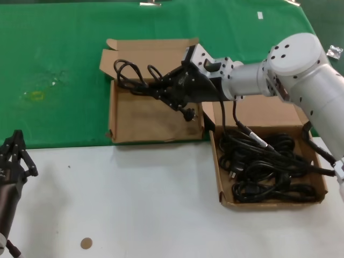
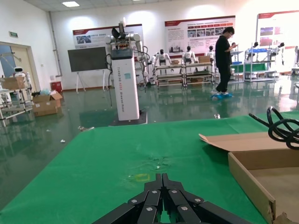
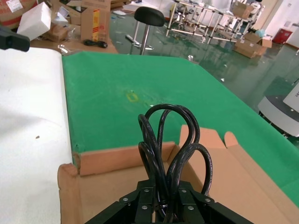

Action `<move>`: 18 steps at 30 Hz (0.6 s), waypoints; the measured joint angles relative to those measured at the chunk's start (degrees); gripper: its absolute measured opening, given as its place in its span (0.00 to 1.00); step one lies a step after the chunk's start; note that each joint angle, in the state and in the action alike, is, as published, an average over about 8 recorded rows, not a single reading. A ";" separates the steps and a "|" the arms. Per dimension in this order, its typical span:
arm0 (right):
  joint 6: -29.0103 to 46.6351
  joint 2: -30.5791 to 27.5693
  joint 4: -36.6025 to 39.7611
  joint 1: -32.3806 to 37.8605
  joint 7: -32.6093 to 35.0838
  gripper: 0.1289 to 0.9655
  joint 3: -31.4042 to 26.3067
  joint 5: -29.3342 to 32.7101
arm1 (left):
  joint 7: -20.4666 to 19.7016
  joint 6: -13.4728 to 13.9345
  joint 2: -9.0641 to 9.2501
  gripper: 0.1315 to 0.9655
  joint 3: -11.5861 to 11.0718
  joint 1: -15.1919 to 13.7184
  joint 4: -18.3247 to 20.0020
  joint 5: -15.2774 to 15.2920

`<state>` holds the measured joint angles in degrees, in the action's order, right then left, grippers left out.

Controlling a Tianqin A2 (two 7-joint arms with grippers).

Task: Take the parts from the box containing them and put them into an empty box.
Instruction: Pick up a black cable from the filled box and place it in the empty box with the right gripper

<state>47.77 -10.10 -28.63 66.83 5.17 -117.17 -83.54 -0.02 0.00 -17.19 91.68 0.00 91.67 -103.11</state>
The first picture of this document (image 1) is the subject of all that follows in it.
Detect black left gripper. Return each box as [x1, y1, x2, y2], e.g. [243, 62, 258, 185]
[0, 130, 39, 189]

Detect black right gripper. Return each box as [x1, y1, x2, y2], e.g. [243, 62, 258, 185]
[148, 63, 220, 112]

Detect black power cable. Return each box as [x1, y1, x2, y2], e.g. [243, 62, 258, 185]
[241, 157, 323, 183]
[113, 59, 200, 123]
[256, 134, 296, 159]
[218, 131, 244, 180]
[232, 180, 317, 204]

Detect brown cardboard box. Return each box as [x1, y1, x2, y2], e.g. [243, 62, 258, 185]
[201, 94, 329, 207]
[98, 37, 205, 144]

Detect green table cloth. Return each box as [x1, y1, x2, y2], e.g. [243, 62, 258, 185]
[0, 0, 344, 150]

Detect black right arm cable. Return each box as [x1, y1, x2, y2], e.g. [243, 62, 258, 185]
[205, 76, 336, 175]

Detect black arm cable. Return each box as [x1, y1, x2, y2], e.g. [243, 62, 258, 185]
[205, 76, 336, 175]
[4, 239, 22, 258]

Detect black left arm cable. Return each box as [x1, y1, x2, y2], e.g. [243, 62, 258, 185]
[4, 239, 22, 258]

